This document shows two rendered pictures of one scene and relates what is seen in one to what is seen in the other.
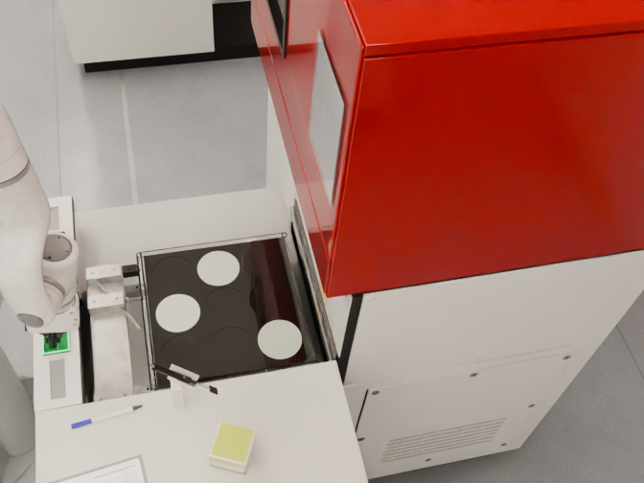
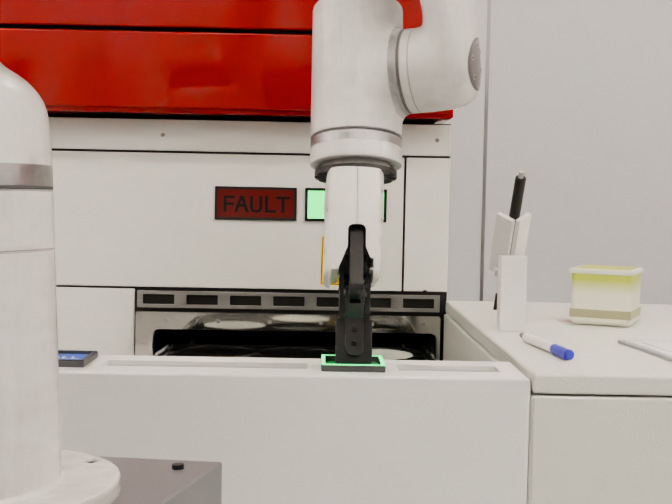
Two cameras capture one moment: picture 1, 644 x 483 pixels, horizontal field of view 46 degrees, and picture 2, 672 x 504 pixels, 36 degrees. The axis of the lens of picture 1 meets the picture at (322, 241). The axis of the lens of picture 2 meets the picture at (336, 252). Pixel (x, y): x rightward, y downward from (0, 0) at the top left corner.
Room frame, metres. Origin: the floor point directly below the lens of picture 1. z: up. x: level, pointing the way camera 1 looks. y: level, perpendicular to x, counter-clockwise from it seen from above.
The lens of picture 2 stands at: (0.45, 1.40, 1.11)
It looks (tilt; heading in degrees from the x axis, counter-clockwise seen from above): 3 degrees down; 288
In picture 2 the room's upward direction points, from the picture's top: 1 degrees clockwise
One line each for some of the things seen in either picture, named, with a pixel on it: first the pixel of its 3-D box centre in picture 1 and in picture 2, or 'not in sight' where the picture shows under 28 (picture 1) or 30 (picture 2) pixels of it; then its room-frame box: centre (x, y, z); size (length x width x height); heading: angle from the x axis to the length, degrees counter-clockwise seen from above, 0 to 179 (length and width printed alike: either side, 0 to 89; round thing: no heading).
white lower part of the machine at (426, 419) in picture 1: (399, 308); not in sight; (1.26, -0.26, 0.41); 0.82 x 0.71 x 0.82; 19
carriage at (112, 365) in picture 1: (110, 338); not in sight; (0.79, 0.45, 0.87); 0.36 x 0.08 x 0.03; 19
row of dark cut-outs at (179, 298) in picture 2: (314, 273); (288, 301); (0.98, 0.01, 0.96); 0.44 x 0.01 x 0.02; 19
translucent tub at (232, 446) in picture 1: (232, 448); (606, 295); (0.53, 0.12, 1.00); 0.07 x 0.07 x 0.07; 83
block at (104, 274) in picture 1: (103, 274); not in sight; (0.94, 0.50, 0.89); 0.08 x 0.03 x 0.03; 109
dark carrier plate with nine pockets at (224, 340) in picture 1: (225, 306); (293, 367); (0.90, 0.20, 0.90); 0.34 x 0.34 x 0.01; 19
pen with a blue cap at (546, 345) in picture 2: (107, 416); (543, 344); (0.57, 0.38, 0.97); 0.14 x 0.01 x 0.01; 116
